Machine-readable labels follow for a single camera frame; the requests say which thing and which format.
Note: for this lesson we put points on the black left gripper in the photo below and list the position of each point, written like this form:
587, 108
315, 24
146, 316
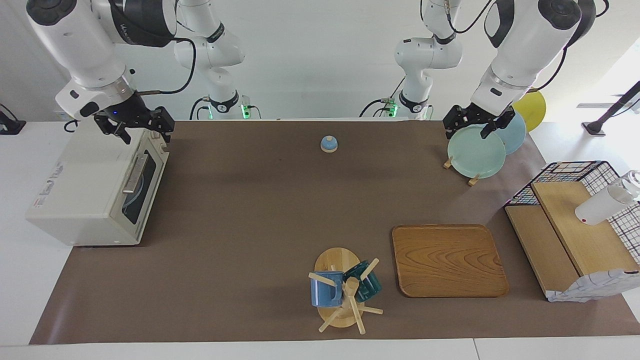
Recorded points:
475, 116

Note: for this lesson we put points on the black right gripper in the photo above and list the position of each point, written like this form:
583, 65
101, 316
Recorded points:
135, 116

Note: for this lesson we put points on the pale blue ridged plate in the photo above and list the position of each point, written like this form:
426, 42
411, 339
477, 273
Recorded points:
134, 199

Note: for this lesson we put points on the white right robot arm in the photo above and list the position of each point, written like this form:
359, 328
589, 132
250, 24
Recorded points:
75, 40

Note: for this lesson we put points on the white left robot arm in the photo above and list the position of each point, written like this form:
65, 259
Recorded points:
525, 35

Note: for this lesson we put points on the beige toaster oven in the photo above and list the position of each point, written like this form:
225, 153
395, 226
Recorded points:
80, 190

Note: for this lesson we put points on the mint green plate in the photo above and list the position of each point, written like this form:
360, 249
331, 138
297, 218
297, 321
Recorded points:
475, 155

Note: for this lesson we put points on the light blue smooth plate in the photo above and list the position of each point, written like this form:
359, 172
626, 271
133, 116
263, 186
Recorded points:
516, 135

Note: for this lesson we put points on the wooden plate rack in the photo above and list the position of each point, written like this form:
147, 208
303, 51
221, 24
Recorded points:
473, 180

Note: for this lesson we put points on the yellow plate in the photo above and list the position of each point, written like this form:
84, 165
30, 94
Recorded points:
532, 107

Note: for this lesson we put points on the wooden serving tray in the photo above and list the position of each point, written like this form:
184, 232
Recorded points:
450, 260

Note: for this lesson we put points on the black clamp device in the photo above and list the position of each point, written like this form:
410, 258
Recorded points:
11, 126

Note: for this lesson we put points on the brown table mat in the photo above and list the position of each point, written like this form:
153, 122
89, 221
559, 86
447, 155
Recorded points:
250, 225

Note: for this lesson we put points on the wooden shelf unit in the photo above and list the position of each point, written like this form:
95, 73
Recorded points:
575, 235

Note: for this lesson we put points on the white cup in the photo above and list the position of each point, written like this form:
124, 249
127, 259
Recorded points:
602, 205

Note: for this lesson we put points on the wooden mug tree stand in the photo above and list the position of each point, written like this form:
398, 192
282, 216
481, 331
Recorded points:
337, 260

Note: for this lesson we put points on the dark green ceramic mug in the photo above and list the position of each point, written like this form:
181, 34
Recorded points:
370, 287

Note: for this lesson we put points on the white grey patterned cloth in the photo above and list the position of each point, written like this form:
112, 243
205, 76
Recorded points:
585, 290

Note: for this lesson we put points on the blue ceramic mug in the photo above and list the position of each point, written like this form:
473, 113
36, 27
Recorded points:
322, 295

